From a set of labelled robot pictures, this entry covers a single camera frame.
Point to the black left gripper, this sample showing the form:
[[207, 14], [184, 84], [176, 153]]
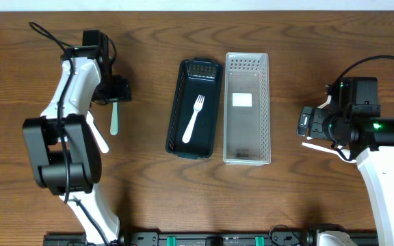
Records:
[[115, 91]]

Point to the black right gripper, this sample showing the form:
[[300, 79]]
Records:
[[318, 130]]

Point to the pale green plastic fork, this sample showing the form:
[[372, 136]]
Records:
[[114, 127]]

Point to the white plastic fork angled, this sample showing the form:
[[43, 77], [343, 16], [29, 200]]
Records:
[[100, 141]]

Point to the white plastic fork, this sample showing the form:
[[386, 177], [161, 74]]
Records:
[[197, 108]]

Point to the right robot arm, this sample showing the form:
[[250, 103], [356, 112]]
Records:
[[350, 120]]

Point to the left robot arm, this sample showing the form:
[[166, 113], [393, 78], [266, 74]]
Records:
[[65, 146]]

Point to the white plastic spoon top right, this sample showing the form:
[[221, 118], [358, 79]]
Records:
[[327, 102]]

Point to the white plastic spoon lowest right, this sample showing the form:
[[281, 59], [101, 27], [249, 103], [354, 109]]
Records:
[[320, 149]]

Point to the clear plastic basket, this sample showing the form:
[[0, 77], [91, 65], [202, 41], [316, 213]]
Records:
[[247, 130]]

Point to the white label in clear basket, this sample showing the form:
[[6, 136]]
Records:
[[241, 99]]

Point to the black plastic basket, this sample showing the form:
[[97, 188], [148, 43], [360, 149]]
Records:
[[196, 76]]

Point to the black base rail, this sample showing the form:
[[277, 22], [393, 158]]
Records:
[[322, 234]]

